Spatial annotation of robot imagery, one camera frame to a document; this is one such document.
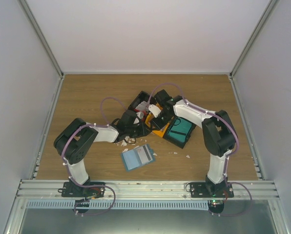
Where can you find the white perforated cable duct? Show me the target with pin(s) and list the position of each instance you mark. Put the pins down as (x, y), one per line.
(119, 204)

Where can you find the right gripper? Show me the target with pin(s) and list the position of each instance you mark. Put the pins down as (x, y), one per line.
(158, 124)

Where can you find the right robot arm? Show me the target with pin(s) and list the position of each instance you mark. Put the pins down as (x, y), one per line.
(166, 102)

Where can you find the right aluminium frame post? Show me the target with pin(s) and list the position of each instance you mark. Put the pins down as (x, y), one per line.
(254, 35)

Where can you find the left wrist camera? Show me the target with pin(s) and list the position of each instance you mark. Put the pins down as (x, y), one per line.
(141, 116)

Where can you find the black bin with teal cards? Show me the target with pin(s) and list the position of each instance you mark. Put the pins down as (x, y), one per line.
(179, 132)

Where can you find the red and white card stack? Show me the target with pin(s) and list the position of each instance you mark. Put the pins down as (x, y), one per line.
(142, 107)

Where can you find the blue leather card holder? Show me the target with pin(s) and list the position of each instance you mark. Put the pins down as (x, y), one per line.
(131, 160)

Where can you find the aluminium frame post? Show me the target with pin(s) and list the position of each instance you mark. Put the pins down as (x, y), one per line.
(31, 18)
(254, 35)

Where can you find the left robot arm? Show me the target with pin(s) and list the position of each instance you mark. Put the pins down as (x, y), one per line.
(74, 142)

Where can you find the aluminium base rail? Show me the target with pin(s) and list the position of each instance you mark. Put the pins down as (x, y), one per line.
(140, 190)

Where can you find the teal card stack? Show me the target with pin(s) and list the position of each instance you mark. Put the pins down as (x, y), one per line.
(179, 131)

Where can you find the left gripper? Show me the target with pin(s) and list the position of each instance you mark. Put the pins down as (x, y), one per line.
(143, 131)

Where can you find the white credit card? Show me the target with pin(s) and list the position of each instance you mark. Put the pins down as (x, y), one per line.
(145, 154)

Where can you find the left aluminium frame post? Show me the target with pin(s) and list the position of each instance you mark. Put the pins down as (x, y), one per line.
(31, 18)

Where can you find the yellow bin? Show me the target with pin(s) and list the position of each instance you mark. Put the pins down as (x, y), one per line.
(160, 132)

